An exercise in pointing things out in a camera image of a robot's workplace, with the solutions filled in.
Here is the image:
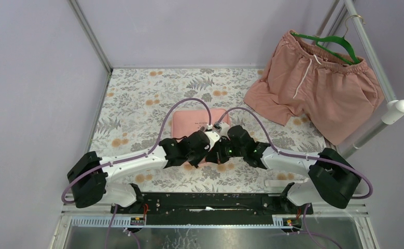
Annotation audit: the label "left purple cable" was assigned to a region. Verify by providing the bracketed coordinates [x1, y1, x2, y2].
[61, 98, 213, 249]

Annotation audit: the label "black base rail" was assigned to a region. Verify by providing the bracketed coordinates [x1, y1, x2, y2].
[110, 186, 313, 226]

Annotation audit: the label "green clothes hanger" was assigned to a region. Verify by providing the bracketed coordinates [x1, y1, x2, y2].
[290, 14, 363, 66]

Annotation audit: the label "pink medicine kit case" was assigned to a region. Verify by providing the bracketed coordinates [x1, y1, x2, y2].
[171, 108, 231, 167]

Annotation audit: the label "purple cable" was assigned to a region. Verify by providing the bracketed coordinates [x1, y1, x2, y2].
[61, 98, 213, 249]
[215, 106, 374, 249]

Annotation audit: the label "metal clothes rack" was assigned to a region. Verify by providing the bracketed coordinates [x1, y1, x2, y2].
[313, 0, 404, 164]

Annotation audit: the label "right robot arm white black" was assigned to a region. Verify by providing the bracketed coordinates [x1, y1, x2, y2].
[205, 122, 361, 214]

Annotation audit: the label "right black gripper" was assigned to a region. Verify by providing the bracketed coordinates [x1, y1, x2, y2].
[205, 135, 245, 164]

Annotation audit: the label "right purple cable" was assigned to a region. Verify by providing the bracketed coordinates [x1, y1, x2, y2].
[215, 106, 374, 249]

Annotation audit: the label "pink shorts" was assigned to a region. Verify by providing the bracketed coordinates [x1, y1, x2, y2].
[244, 30, 384, 145]

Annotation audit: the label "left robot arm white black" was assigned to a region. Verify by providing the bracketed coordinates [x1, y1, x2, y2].
[62, 127, 221, 213]

